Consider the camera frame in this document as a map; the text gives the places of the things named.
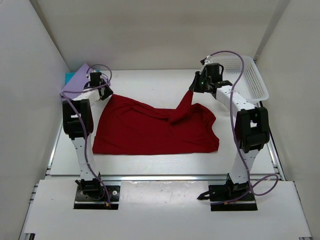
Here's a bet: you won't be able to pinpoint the purple t-shirt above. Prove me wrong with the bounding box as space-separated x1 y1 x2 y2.
60 63 109 104

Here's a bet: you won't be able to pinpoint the teal t-shirt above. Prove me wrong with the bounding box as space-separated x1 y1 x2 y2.
65 72 76 85

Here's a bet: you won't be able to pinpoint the red t-shirt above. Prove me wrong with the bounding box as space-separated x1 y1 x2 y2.
92 90 220 155

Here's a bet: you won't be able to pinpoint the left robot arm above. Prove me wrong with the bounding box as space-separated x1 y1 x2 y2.
61 70 113 200

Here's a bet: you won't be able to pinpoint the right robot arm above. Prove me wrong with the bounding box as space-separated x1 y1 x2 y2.
189 61 270 200

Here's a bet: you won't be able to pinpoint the white plastic basket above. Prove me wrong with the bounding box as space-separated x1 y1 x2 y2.
209 54 269 104

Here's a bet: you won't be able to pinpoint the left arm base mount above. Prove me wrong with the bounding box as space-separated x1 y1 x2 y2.
73 178 121 210

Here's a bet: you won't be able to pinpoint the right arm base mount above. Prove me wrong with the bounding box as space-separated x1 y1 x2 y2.
197 177 258 212

